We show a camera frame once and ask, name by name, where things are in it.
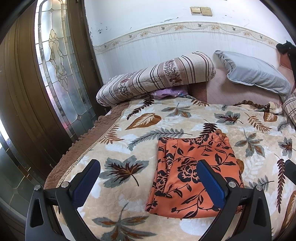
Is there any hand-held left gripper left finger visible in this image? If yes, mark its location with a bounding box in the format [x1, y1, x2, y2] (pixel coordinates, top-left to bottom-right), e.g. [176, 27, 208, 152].
[25, 159, 101, 241]

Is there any striped floral bolster pillow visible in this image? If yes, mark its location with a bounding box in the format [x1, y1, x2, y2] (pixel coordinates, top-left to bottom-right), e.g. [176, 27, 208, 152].
[96, 51, 216, 107]

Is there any beige leaf print blanket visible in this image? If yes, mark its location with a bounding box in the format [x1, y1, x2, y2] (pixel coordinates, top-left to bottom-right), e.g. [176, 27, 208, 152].
[44, 96, 296, 241]

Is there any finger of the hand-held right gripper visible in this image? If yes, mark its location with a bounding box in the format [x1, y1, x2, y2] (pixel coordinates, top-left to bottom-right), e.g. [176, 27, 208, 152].
[284, 159, 296, 180]

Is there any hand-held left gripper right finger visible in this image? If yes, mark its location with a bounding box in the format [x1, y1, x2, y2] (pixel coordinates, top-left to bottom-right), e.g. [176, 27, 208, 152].
[196, 159, 272, 241]

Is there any stained glass door panel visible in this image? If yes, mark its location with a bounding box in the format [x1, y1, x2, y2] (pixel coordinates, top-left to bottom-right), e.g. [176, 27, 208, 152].
[35, 0, 96, 137]

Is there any purple floral cloth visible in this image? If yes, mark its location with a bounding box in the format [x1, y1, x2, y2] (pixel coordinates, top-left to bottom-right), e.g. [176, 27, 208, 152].
[150, 87, 189, 99]

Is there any brown wooden door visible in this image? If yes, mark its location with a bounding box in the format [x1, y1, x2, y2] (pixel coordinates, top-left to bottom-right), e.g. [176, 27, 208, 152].
[0, 0, 103, 181]

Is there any orange floral garment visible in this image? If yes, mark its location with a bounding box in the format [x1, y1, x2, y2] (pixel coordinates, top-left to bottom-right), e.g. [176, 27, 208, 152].
[145, 131, 245, 219]

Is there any pinkish brown bed sheet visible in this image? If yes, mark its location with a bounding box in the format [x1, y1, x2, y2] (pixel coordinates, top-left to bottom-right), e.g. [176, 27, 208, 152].
[188, 66, 296, 107]

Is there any dark cloth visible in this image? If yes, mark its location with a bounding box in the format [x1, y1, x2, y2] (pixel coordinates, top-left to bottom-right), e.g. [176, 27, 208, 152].
[276, 40, 296, 56]

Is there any grey pillow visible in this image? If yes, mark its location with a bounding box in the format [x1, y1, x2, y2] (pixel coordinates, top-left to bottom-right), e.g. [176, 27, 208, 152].
[214, 50, 292, 102]

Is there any striped cushion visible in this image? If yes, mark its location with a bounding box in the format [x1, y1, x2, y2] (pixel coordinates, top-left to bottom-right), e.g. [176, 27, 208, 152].
[282, 91, 296, 127]

